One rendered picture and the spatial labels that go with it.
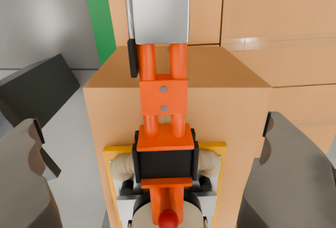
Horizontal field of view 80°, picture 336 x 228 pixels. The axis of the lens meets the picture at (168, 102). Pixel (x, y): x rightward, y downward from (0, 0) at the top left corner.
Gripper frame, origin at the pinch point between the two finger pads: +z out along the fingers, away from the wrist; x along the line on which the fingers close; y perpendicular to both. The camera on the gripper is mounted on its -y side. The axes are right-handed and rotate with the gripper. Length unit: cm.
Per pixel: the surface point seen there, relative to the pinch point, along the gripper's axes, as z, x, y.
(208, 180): 23.2, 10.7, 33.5
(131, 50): 12.4, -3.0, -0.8
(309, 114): 67, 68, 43
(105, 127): 27.4, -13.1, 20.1
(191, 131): 15.6, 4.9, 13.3
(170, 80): 12.8, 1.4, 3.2
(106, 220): 79, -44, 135
